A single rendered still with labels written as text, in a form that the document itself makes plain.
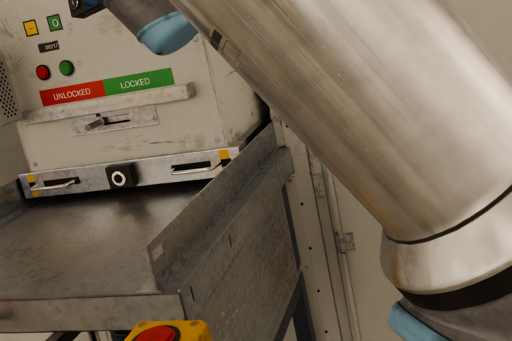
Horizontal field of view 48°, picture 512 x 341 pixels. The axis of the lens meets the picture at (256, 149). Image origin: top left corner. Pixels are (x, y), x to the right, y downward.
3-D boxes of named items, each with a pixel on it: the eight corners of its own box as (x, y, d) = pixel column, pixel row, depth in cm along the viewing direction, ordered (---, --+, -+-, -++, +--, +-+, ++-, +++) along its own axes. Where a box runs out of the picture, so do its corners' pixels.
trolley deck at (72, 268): (189, 329, 78) (179, 289, 76) (-146, 336, 97) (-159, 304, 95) (293, 170, 140) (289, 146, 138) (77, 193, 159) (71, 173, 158)
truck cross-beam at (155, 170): (244, 174, 117) (238, 146, 116) (25, 199, 134) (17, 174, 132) (251, 167, 122) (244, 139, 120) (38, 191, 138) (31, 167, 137)
